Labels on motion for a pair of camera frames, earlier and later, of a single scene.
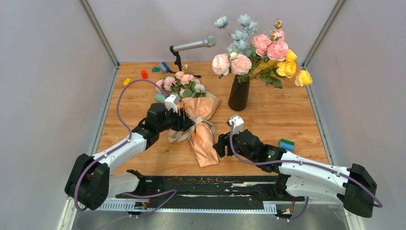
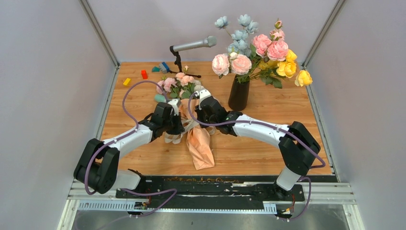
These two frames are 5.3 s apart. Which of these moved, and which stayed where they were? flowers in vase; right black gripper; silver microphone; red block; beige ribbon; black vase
Moved: beige ribbon; right black gripper
Stayed: silver microphone; flowers in vase; red block; black vase
